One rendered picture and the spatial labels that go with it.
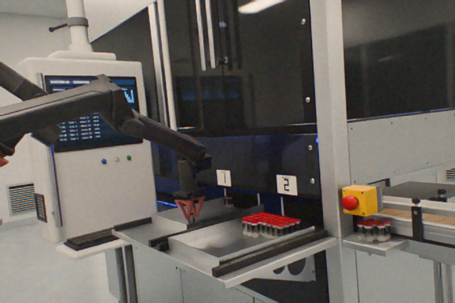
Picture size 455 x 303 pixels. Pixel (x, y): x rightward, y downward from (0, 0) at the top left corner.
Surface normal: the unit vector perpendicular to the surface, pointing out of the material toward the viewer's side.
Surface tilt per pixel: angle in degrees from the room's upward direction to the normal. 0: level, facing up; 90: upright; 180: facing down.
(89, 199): 90
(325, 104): 90
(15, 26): 90
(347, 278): 90
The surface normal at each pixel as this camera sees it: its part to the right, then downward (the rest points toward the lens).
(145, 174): 0.65, 0.01
